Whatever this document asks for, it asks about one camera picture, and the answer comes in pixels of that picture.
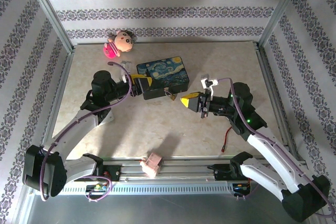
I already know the small brass padlock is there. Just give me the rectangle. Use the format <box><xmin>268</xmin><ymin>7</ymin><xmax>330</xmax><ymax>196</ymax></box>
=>
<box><xmin>163</xmin><ymin>87</ymin><xmax>177</xmax><ymax>102</ymax></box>

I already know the starry night painted box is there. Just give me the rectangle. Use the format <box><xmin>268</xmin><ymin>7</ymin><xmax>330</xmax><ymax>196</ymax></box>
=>
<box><xmin>136</xmin><ymin>56</ymin><xmax>191</xmax><ymax>101</ymax></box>

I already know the pink plush doll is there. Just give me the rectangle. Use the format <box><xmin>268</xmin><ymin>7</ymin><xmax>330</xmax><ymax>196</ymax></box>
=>
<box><xmin>102</xmin><ymin>29</ymin><xmax>138</xmax><ymax>60</ymax></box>

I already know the pink plastic block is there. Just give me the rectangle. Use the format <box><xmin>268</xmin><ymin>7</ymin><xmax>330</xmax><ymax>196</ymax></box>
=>
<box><xmin>140</xmin><ymin>152</ymin><xmax>164</xmax><ymax>179</ymax></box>

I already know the multicoloured connector cluster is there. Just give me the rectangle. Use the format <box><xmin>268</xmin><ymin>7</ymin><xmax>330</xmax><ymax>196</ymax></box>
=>
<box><xmin>86</xmin><ymin>183</ymin><xmax>109</xmax><ymax>193</ymax></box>

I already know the grey metal bottom panel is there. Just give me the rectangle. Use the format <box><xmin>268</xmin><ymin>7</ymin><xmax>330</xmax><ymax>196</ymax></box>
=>
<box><xmin>25</xmin><ymin>194</ymin><xmax>289</xmax><ymax>224</ymax></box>

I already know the red wire with plug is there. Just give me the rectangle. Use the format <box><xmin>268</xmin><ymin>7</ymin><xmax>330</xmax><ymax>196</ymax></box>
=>
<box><xmin>220</xmin><ymin>126</ymin><xmax>234</xmax><ymax>153</ymax></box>

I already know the aluminium side rail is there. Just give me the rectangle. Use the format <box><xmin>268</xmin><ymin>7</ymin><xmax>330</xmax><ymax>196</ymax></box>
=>
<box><xmin>39</xmin><ymin>52</ymin><xmax>77</xmax><ymax>157</ymax></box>
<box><xmin>256</xmin><ymin>47</ymin><xmax>303</xmax><ymax>161</ymax></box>

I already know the aluminium back rail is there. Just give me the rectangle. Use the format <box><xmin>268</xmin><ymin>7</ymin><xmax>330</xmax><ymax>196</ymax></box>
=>
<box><xmin>73</xmin><ymin>40</ymin><xmax>260</xmax><ymax>47</ymax></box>

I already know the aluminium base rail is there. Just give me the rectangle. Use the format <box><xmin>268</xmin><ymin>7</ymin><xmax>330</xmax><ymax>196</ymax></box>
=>
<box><xmin>62</xmin><ymin>155</ymin><xmax>308</xmax><ymax>183</ymax></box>

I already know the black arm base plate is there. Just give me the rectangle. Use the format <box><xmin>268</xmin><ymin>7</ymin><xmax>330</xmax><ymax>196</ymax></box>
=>
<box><xmin>207</xmin><ymin>163</ymin><xmax>237</xmax><ymax>182</ymax></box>
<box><xmin>101</xmin><ymin>164</ymin><xmax>122</xmax><ymax>183</ymax></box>

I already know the blue orange wire cluster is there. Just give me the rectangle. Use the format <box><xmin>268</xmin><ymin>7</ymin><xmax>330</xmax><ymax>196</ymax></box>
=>
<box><xmin>232</xmin><ymin>182</ymin><xmax>252</xmax><ymax>194</ymax></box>

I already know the slotted grey cable duct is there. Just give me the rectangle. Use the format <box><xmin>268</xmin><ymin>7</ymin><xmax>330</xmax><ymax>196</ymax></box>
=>
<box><xmin>61</xmin><ymin>181</ymin><xmax>237</xmax><ymax>196</ymax></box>

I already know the aluminium frame post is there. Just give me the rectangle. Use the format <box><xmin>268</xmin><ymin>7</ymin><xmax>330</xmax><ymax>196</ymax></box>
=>
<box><xmin>23</xmin><ymin>0</ymin><xmax>76</xmax><ymax>55</ymax></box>
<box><xmin>258</xmin><ymin>0</ymin><xmax>307</xmax><ymax>49</ymax></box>

